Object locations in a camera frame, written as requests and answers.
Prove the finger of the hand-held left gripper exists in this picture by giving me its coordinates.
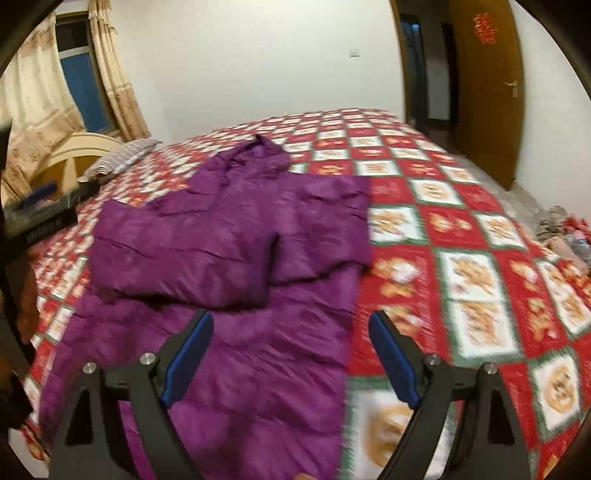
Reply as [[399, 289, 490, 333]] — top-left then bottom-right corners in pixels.
[[9, 181, 61, 213]]

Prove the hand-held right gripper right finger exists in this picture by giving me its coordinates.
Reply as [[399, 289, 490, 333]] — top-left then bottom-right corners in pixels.
[[368, 310, 532, 480]]

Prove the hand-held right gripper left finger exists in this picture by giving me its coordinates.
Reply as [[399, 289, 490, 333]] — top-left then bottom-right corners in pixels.
[[48, 308, 214, 480]]

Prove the purple puffer jacket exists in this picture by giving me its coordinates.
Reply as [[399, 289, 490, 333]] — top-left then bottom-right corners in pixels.
[[39, 134, 372, 480]]

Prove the pile of clothes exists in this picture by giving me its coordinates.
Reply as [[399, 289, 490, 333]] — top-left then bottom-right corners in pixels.
[[538, 205, 591, 273]]

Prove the cream wooden headboard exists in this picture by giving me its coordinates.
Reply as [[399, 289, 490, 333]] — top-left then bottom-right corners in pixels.
[[30, 131, 123, 195]]

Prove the striped pillow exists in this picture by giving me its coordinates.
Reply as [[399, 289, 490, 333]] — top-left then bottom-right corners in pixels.
[[85, 137, 162, 182]]

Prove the red checked printed quilt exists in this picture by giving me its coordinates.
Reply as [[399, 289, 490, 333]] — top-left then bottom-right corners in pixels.
[[18, 108, 591, 480]]

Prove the window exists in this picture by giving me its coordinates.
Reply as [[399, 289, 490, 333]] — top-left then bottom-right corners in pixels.
[[54, 14, 116, 134]]

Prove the wooden door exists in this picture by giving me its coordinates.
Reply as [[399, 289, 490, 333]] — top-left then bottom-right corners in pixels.
[[448, 0, 525, 191]]

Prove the red paper door decoration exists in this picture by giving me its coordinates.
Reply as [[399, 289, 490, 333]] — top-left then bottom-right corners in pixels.
[[472, 13, 497, 44]]

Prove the wooden door frame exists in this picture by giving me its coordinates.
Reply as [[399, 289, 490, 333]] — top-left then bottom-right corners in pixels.
[[389, 0, 416, 125]]

